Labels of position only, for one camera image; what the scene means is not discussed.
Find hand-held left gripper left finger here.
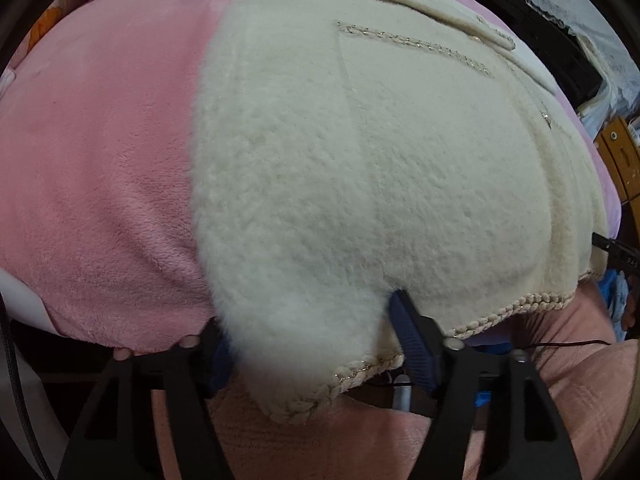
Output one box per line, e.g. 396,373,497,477
57,320,236,480

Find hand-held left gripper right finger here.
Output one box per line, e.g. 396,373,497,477
387,290,588,480

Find white fuzzy cardigan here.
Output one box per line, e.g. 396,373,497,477
190,0,616,426

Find light blue cloth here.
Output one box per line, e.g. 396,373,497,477
597,267,640,331

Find wooden drawer cabinet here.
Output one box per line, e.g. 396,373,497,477
595,116,640,211

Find person's pink fleece pants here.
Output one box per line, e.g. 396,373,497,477
150,280,640,480

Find cream hanging cloth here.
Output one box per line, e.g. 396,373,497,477
575,95,621,133

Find white dotted bed sheet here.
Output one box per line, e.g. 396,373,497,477
0,267,56,333

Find black piano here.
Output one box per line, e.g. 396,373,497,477
450,0,603,106

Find pink fleece bed blanket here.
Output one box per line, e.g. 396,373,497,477
0,0,623,351

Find white lace cover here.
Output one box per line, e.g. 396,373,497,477
480,0,640,86

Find pink pillow with orange print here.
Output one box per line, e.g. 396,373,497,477
27,5,68,48

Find thin black cable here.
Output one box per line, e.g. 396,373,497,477
520,341,613,351

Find thick black cable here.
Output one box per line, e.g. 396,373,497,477
0,295,53,480

